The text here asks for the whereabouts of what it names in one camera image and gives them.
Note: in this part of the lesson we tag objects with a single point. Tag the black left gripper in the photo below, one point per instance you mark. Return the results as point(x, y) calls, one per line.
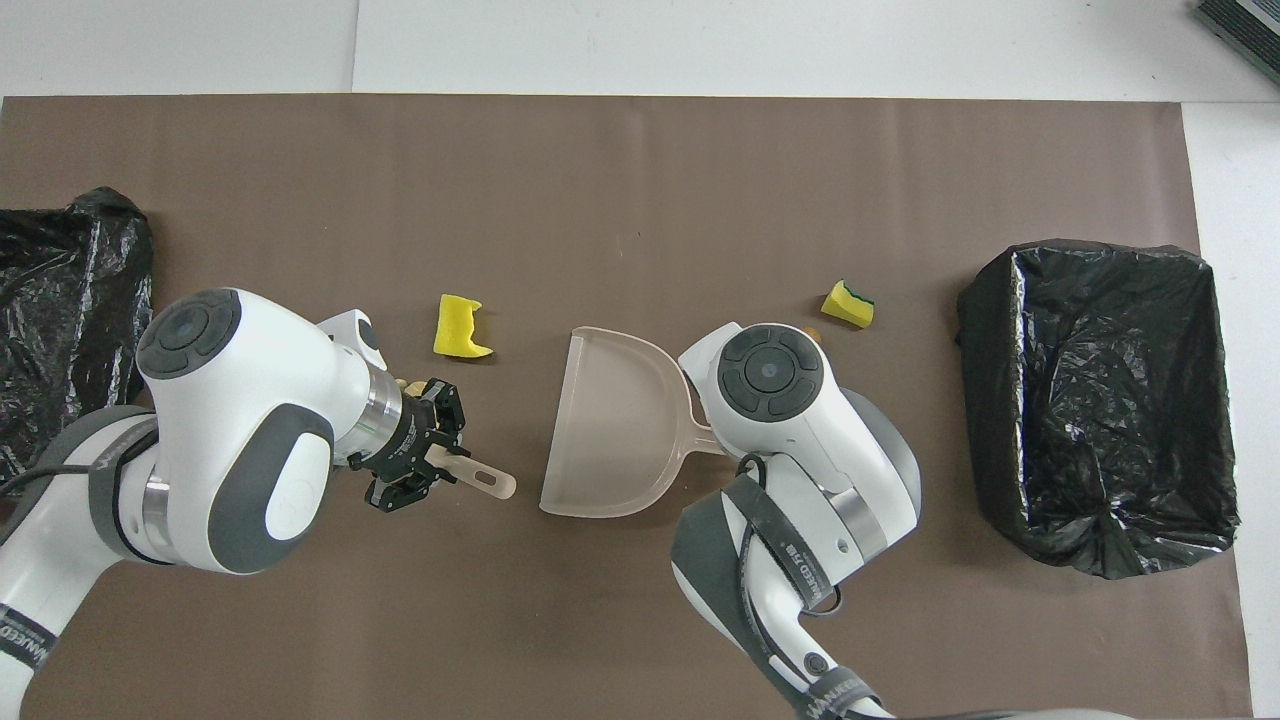
point(410, 440)

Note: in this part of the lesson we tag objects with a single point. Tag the beige hand brush black bristles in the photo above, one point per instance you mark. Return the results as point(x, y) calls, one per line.
point(463, 470)

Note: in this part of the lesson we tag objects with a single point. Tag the notched yellow sponge piece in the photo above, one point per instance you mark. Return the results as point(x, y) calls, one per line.
point(458, 325)

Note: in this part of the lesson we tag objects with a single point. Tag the beige plastic dustpan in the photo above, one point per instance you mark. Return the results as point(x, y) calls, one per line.
point(610, 430)

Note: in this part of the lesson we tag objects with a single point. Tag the yellow sponge with green pad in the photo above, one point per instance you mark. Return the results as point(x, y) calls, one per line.
point(848, 305)

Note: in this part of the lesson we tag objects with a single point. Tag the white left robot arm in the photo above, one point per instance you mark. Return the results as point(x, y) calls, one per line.
point(230, 420)

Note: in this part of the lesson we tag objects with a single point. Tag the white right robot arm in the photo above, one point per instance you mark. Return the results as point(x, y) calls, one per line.
point(770, 375)

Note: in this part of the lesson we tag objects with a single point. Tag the bin lined with black bag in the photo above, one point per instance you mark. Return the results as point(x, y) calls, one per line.
point(1100, 300)
point(60, 300)

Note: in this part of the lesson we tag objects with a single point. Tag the brown paper table mat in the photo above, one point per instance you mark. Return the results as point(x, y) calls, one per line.
point(600, 200)

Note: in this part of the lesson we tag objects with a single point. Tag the dark ribbed device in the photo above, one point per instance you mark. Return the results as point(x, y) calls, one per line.
point(1250, 25)

